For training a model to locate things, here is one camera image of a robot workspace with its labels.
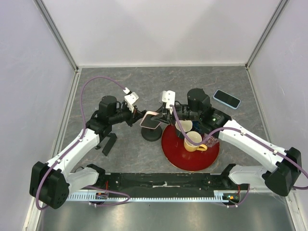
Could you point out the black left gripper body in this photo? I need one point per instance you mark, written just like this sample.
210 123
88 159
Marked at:
130 116

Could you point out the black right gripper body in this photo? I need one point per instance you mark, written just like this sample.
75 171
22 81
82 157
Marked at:
171 117

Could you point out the pink cased phone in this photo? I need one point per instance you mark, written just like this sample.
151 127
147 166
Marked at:
148 120

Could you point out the black phone stand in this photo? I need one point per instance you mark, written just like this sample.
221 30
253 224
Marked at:
151 134

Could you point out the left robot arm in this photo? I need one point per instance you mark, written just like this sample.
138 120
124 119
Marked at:
52 182

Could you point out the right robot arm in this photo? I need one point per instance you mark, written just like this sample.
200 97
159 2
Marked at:
198 121

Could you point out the blue cased phone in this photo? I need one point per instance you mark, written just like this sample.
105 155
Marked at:
226 99

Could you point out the green mug white inside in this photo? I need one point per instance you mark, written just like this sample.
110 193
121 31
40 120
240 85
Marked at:
186 125

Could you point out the black rectangular block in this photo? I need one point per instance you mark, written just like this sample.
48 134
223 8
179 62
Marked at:
109 144

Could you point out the red round tray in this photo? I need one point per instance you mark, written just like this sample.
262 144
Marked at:
177 155

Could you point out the dark blue cup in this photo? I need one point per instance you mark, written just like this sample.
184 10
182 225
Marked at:
195 126

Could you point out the yellow mug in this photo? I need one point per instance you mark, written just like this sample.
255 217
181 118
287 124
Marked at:
192 142

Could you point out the clear glass cup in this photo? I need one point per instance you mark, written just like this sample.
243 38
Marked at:
211 141

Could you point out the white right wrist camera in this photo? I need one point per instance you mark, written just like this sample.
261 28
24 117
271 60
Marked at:
168 97

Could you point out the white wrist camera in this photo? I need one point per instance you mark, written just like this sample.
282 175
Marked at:
168 97
130 98

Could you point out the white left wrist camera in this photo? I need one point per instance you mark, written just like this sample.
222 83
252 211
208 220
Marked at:
130 98

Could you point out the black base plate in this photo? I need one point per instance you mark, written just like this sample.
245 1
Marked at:
127 182

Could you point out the slotted cable duct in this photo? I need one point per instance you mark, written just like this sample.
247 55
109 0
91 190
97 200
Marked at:
156 195

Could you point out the aluminium frame rail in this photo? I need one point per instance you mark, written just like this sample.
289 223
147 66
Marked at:
56 33

